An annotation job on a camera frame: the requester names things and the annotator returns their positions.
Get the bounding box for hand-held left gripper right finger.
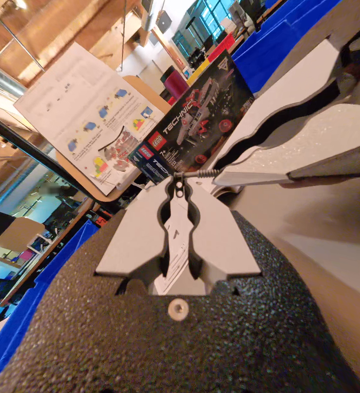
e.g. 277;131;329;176
183;181;262;294

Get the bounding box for wooden display board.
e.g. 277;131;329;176
55;75;173;203

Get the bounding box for yellow plastic bin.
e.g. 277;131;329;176
186;58;212;86

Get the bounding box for white desk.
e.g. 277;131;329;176
198;89;360;393

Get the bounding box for small wooden board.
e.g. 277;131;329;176
0;217;45;254

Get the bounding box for red plastic bin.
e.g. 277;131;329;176
208;40;234;62

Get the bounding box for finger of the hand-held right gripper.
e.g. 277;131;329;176
213;104;360;187
213;38;342;170

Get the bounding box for black hanging speaker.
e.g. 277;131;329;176
155;9;173;29

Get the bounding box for toy shock absorber with spring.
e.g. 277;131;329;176
173;168;222;198

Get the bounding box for silver ventilation duct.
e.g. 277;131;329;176
140;0;159;31

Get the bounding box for black toy set box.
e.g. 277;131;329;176
128;58;255;185

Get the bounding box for printed instruction sheet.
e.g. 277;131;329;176
14;41;165;197

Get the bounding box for maroon tumbler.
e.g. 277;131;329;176
163;69;190;99

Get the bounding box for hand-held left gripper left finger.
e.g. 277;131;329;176
95;177;180;294

